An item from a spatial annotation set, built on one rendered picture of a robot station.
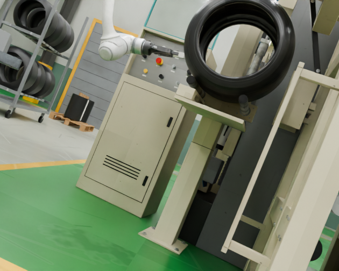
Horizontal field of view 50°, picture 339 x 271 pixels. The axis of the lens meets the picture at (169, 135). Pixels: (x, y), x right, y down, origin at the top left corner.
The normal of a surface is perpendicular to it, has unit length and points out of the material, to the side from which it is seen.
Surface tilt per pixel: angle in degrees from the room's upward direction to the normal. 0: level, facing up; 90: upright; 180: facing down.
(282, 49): 89
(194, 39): 94
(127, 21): 90
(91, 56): 90
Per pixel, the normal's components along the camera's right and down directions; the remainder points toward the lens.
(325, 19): -0.44, 0.84
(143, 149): -0.22, -0.11
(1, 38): 0.38, 0.15
